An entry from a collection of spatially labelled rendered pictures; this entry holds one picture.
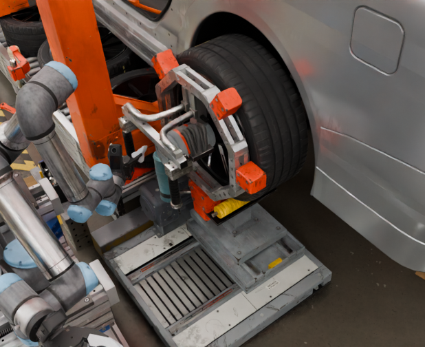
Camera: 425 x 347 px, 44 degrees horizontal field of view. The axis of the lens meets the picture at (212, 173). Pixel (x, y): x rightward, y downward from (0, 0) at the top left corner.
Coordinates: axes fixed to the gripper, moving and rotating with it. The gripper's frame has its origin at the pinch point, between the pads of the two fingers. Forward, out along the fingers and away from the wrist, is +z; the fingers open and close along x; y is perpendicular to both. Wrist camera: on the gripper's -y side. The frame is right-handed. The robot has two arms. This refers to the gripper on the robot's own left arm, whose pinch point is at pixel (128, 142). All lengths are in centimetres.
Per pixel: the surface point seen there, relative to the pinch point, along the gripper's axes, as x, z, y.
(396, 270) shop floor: 120, 12, 83
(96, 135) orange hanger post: -18.9, 11.0, 6.4
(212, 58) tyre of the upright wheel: 35, 9, -35
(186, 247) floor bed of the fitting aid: 15, 8, 76
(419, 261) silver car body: 108, -45, 2
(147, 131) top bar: 12.4, -9.7, -14.9
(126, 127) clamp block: 1.4, -2.1, -10.0
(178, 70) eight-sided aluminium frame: 21.6, 9.4, -29.1
